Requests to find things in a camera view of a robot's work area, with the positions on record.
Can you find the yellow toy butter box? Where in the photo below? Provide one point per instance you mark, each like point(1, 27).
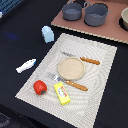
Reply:
point(62, 93)

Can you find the light blue toy carton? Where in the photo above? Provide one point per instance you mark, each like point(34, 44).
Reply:
point(48, 34)

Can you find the red toy tomato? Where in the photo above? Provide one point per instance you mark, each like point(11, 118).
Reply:
point(40, 87)

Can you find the round wooden plate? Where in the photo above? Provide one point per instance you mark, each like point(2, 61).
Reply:
point(71, 68)

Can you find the beige woven placemat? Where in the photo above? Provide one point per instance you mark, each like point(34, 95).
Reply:
point(81, 111)

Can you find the small grey pot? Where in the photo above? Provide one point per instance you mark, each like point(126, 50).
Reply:
point(72, 11)

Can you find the pink wooden tray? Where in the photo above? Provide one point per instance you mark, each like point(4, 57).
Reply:
point(109, 30)

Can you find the large grey pot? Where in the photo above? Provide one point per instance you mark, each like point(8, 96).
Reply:
point(95, 14)

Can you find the beige bowl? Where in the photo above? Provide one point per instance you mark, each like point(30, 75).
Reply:
point(124, 19)

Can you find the fork with wooden handle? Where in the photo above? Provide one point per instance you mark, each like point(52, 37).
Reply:
point(69, 82)

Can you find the knife with wooden handle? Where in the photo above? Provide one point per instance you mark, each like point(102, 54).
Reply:
point(82, 58)

